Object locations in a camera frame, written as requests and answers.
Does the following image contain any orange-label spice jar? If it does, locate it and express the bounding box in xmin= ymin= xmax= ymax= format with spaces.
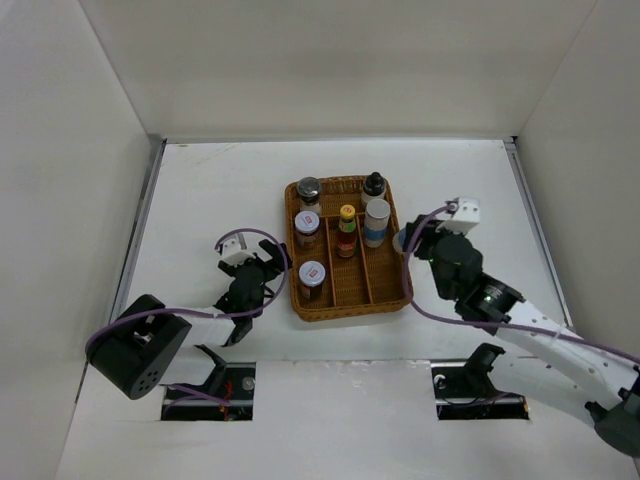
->
xmin=294 ymin=210 xmax=320 ymax=248

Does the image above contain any white-lid brown spice jar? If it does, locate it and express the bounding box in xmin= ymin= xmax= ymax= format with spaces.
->
xmin=298 ymin=260 xmax=326 ymax=301

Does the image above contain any blue-label white granule bottle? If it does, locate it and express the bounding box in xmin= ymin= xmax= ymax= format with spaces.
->
xmin=364 ymin=199 xmax=391 ymax=248

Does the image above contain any clear-cap salt grinder bottle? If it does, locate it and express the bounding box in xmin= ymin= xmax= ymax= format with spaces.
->
xmin=296 ymin=176 xmax=322 ymax=216

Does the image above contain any black-cap glass salt bottle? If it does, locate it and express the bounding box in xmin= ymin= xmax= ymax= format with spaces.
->
xmin=361 ymin=171 xmax=387 ymax=206

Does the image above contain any red ketchup bottle yellow cap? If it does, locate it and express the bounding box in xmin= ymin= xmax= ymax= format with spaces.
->
xmin=336 ymin=204 xmax=358 ymax=258

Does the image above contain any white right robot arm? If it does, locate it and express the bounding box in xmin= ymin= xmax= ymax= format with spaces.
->
xmin=402 ymin=215 xmax=639 ymax=458

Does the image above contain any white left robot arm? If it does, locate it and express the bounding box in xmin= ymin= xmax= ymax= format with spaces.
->
xmin=85 ymin=230 xmax=292 ymax=400

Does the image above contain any brown wicker divided basket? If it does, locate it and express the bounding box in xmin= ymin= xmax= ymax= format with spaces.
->
xmin=284 ymin=175 xmax=408 ymax=322

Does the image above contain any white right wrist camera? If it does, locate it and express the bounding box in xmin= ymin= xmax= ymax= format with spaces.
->
xmin=441 ymin=197 xmax=481 ymax=236

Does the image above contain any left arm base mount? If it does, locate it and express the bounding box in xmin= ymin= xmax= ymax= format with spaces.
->
xmin=160 ymin=345 xmax=257 ymax=422

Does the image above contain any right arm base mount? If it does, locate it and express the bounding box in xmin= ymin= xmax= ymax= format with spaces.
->
xmin=431 ymin=343 xmax=529 ymax=421

